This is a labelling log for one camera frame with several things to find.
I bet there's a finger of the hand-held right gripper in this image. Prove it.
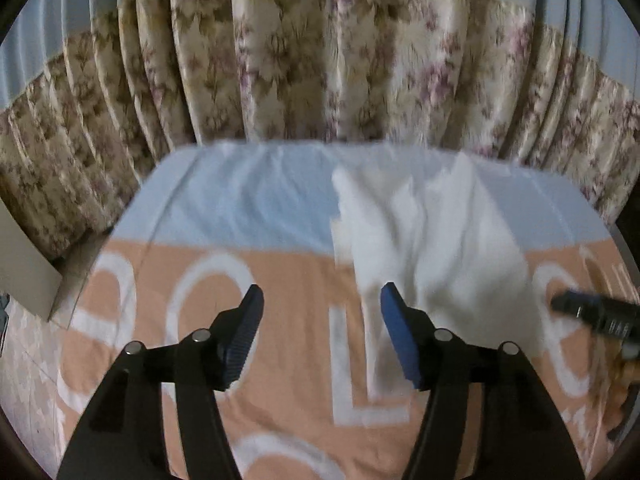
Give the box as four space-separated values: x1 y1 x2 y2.
550 289 640 347

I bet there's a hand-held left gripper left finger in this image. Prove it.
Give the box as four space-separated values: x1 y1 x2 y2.
56 284 265 480

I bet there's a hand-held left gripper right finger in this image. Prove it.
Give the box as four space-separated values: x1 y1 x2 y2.
380 282 586 480

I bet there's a white knit sweater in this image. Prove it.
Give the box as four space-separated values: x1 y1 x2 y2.
330 152 548 391

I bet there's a blue and orange printed blanket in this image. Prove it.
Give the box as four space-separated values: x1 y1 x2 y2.
50 140 632 480

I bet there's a grey cardboard box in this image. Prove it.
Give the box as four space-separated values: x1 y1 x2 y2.
0 200 114 332

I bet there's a pink floral bed sheet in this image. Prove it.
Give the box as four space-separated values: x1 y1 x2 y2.
0 305 69 476

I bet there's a floral curtain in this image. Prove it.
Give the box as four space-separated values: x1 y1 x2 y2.
0 0 640 262

